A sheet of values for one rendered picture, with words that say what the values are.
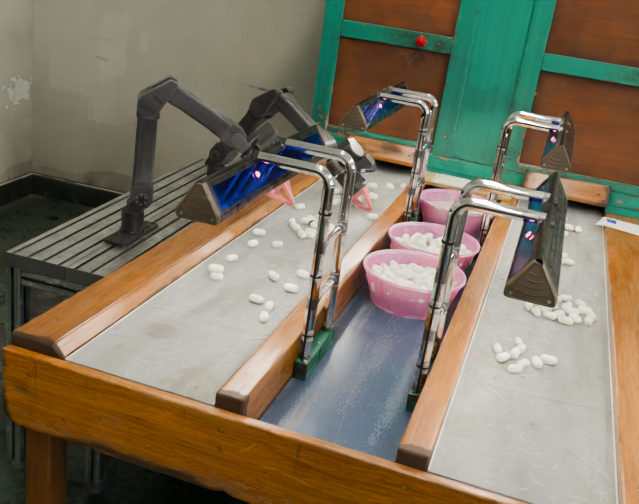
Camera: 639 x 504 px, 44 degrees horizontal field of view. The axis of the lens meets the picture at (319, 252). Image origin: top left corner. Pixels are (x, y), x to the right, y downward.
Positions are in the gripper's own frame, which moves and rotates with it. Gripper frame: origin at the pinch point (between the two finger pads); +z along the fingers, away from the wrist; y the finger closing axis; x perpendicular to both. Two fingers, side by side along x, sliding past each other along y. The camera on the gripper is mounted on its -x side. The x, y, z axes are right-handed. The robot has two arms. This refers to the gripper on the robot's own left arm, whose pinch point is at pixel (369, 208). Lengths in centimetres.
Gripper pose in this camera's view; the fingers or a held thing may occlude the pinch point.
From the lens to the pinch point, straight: 252.4
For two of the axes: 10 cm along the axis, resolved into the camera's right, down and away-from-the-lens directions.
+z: 6.1, 7.9, 0.6
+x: -7.2, 5.3, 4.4
